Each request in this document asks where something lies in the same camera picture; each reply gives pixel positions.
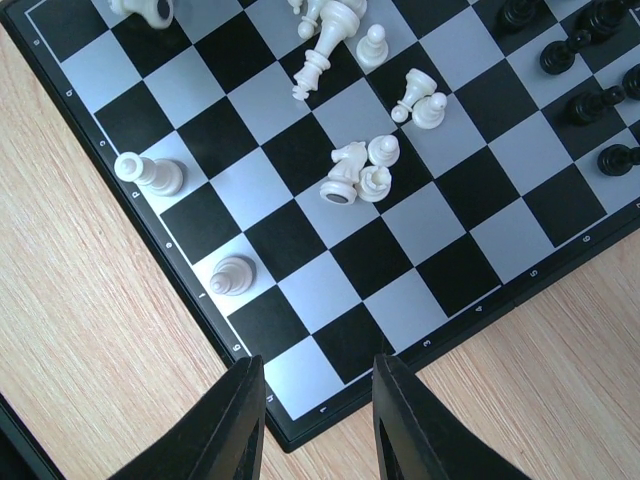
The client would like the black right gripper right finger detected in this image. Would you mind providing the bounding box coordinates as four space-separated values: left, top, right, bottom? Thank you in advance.
372 354 528 480

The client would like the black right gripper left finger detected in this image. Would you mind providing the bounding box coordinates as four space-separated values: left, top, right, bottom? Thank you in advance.
112 356 265 479

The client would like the black and grey chessboard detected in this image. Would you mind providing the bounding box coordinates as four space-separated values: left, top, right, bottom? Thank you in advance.
1 1 639 451

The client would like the white rook piece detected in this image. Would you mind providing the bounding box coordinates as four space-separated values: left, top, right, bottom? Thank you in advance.
355 165 392 203
107 0 174 30

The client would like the white knight piece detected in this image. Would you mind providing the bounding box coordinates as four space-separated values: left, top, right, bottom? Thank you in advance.
320 141 368 205

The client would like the white pawn piece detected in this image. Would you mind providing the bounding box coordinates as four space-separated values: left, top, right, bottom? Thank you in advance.
367 135 400 168
297 16 317 40
412 92 448 130
356 24 389 69

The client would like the black knight piece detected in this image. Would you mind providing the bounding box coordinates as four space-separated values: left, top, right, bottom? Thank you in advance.
622 64 640 101

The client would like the white king piece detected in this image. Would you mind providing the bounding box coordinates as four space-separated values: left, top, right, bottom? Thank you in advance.
292 1 367 101

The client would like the black bishop piece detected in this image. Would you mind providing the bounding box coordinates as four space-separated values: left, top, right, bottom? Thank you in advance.
575 0 637 43

